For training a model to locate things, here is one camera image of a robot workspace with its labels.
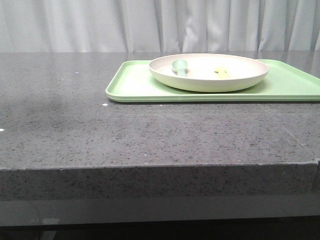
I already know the grey pleated curtain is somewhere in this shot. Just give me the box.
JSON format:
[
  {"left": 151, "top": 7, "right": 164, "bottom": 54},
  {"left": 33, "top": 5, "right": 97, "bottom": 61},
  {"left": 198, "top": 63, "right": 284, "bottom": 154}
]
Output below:
[{"left": 0, "top": 0, "right": 320, "bottom": 53}]

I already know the beige round plate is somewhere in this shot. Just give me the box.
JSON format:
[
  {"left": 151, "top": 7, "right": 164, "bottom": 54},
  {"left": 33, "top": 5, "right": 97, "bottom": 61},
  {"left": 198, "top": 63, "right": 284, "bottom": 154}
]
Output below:
[{"left": 148, "top": 53, "right": 269, "bottom": 93}]

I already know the teal green plastic spoon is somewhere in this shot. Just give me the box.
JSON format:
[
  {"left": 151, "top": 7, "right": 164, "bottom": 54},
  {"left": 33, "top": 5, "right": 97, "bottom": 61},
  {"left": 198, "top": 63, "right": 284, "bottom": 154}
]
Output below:
[{"left": 171, "top": 59, "right": 188, "bottom": 77}]

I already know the yellow plastic fork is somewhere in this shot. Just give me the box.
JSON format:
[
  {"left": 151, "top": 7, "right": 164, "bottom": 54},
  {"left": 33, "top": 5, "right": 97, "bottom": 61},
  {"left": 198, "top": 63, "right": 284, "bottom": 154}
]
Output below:
[{"left": 214, "top": 66, "right": 229, "bottom": 79}]

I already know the light green plastic tray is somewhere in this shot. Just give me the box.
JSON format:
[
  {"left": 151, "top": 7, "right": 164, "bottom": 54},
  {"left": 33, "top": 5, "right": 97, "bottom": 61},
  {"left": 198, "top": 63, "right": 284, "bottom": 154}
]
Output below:
[{"left": 105, "top": 59, "right": 320, "bottom": 103}]

